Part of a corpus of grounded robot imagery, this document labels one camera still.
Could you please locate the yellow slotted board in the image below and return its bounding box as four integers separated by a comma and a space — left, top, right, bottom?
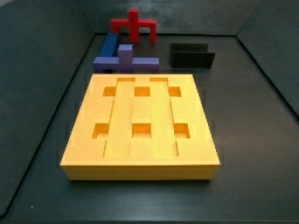
60, 74, 221, 180

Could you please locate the black block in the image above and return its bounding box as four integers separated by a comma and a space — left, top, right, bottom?
170, 43, 215, 68

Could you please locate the red cross-shaped block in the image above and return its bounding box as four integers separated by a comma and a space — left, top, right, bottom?
110, 9, 156, 43

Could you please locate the blue bar block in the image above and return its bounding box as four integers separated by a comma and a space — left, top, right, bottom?
99, 32, 119, 57

